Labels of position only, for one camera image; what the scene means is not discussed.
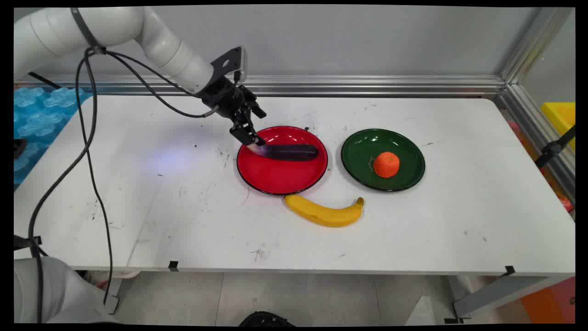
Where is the orange box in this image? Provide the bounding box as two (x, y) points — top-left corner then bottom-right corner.
(520, 277), (576, 324)

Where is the dark green round plate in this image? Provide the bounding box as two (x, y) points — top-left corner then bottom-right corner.
(340, 128), (426, 192)

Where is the yellow plastic bin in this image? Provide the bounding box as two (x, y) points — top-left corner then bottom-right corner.
(540, 102), (576, 152)

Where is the yellow toy banana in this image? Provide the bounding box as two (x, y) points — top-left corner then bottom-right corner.
(284, 194), (365, 228)

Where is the grey table leg brace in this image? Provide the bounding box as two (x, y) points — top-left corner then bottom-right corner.
(445, 275), (575, 324)

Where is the dark purple toy eggplant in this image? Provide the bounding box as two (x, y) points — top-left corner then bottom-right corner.
(246, 143), (319, 162)

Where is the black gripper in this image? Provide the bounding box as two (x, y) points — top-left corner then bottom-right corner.
(201, 76), (267, 147)

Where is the black round floor object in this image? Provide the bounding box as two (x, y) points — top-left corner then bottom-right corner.
(238, 311), (297, 327)

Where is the aluminium frame rail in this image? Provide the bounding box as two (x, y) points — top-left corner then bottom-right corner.
(14, 7), (576, 203)

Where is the red round plate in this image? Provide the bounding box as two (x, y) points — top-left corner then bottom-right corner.
(236, 126), (328, 195)

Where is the orange toy tangerine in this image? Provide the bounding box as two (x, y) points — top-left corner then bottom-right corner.
(373, 151), (400, 178)

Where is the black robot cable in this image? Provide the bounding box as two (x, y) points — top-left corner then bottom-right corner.
(28, 48), (220, 322)

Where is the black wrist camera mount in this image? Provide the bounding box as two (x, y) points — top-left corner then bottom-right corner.
(211, 46), (248, 85)

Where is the black camera stand clamp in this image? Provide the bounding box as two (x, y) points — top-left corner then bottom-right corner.
(534, 125), (576, 169)

